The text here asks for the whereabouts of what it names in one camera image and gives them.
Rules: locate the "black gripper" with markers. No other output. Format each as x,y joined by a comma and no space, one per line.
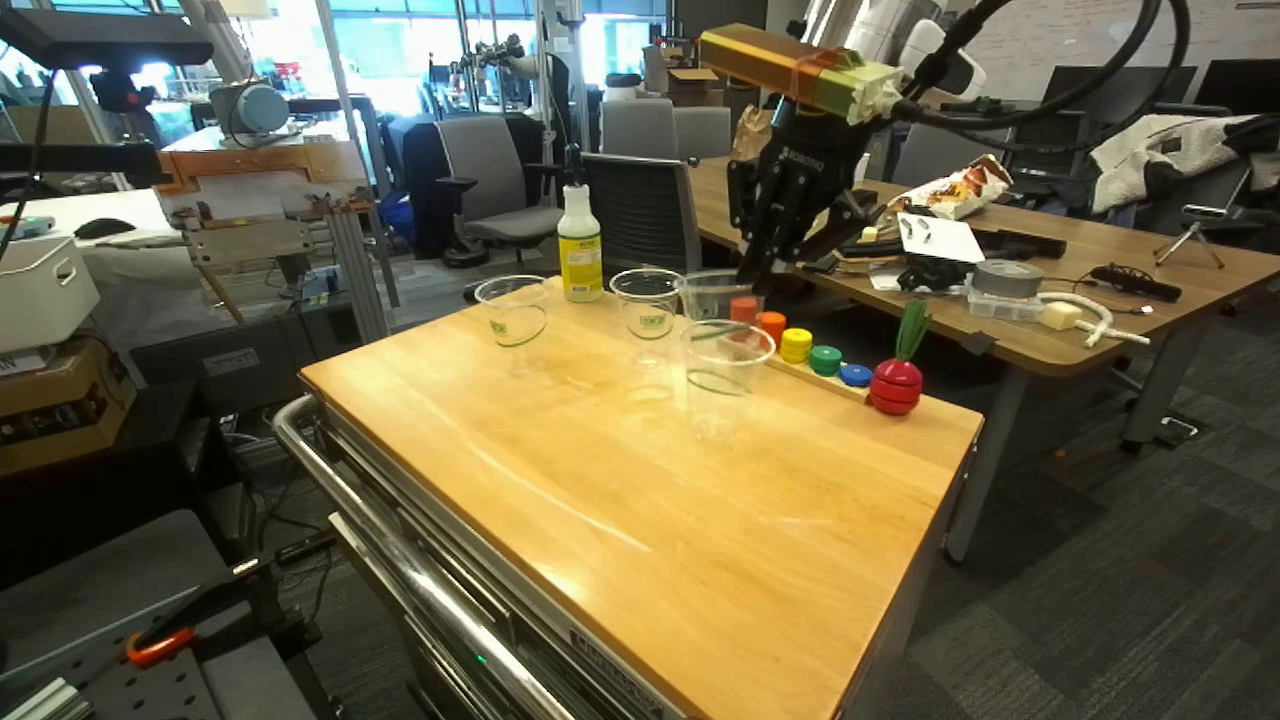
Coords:
807,163

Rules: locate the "clear plastic cup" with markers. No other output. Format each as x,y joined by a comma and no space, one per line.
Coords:
512,312
730,363
709,297
647,304

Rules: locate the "brown paper bag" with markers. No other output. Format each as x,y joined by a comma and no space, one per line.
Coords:
750,133

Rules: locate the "red toy cylinder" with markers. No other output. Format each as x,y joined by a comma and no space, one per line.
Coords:
744,311

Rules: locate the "orange toy cylinder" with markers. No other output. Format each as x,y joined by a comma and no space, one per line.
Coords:
771,330

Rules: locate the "yellow toy disc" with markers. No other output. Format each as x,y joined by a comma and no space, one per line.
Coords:
799,344

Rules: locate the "white paper sheet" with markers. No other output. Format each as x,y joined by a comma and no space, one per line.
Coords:
942,237

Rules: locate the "green toy disc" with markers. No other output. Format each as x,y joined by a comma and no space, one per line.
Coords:
825,363

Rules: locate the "black pouch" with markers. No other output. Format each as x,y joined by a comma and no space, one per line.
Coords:
934,275

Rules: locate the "wooden toy base strip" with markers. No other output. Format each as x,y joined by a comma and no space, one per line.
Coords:
819,379

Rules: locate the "dark mesh office chair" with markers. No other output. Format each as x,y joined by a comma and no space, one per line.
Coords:
641,215

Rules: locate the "blue toy disc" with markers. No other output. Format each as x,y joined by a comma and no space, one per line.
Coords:
859,375

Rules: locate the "chips bag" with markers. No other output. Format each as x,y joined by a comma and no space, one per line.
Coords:
960,184

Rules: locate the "red apple toy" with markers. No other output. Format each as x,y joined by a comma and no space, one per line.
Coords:
896,386

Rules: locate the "round grey container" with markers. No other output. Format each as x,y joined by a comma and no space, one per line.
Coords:
1011,280

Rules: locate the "yellow spray bottle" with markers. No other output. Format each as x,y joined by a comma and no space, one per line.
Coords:
580,252

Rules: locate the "flat black device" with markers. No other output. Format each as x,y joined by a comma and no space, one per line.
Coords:
1021,246

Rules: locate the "small black monitor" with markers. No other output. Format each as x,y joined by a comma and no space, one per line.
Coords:
1047,143

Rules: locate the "long wooden desk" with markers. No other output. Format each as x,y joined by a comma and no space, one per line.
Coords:
1106,241

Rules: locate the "grey office chair with armrests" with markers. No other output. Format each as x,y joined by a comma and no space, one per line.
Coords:
486,173

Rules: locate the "black remote control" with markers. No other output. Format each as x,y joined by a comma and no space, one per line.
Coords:
1135,280

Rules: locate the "large black monitor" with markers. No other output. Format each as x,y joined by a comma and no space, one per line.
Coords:
1123,97
1242,80

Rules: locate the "white cloth bundle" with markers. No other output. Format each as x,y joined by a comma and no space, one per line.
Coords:
1165,147

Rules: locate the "small black tripod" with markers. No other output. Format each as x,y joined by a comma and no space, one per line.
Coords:
1195,227

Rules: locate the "blue container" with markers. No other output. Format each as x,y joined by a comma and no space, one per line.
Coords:
398,218

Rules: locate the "grey cart drawer cabinet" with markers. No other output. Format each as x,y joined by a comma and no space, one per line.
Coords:
561,652

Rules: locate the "wooden utility cart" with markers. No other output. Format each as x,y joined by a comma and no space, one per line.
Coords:
265,201

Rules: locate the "grey cylindrical device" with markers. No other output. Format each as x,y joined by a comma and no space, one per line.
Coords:
250,108

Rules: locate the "black computer mouse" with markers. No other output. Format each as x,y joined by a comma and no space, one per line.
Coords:
102,228

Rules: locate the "black overhead shelf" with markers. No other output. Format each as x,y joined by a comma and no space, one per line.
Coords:
105,34

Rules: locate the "cardboard box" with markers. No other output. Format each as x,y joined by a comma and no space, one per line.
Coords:
61,401

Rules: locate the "white storage bin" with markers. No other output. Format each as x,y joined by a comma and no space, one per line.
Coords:
43,286

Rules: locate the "grey metal machine base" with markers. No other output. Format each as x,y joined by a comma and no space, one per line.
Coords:
121,600

